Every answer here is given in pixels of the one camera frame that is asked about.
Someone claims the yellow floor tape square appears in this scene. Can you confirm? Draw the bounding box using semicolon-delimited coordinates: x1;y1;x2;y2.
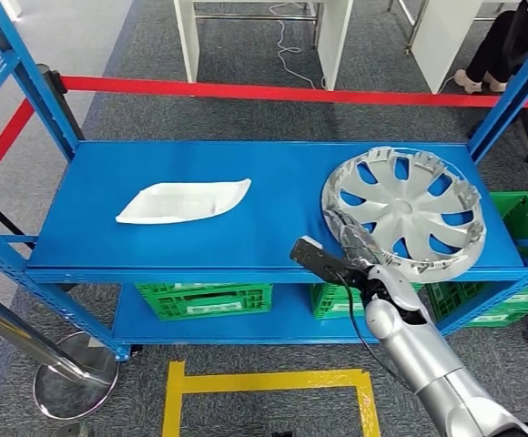
162;361;382;437

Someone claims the green plastic crate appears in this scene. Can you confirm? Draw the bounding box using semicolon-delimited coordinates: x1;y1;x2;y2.
425;191;528;330
310;281;424;320

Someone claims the dark belt stanchion post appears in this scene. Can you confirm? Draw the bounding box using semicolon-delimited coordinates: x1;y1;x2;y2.
36;63;85;143

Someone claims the silver wheel hubcap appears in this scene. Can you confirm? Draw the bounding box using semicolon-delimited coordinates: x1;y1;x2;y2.
320;146;487;285

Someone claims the long red barrier belt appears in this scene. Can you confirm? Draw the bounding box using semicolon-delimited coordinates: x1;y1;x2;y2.
60;75;528;111

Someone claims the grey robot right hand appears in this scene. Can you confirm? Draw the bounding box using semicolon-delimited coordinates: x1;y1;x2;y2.
326;208;384;272

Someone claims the white table with metal frame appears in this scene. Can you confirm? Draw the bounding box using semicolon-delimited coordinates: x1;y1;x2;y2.
387;0;520;95

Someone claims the blue metal shelf rack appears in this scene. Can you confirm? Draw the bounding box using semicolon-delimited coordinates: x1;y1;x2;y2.
0;0;528;363

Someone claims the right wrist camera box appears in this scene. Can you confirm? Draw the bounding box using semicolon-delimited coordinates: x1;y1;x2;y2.
289;236;370;292

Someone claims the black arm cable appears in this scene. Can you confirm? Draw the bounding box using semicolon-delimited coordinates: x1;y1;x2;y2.
334;269;528;437

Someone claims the person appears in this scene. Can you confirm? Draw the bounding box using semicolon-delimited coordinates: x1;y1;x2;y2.
454;0;528;95

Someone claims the white plastic tray part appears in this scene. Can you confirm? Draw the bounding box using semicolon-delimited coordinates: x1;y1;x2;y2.
115;178;252;226

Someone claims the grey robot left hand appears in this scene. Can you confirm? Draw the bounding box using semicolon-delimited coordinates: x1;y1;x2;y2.
52;422;95;437

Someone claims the chrome stanchion post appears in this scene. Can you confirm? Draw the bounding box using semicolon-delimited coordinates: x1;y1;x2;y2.
0;281;120;422

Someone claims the white floor cable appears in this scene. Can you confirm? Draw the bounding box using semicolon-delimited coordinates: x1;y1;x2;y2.
268;3;326;90

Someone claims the green crate with handle slot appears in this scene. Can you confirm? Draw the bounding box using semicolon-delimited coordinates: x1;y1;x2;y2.
135;283;274;322

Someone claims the short red barrier belt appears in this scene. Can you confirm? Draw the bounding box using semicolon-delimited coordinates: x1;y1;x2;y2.
0;99;35;200

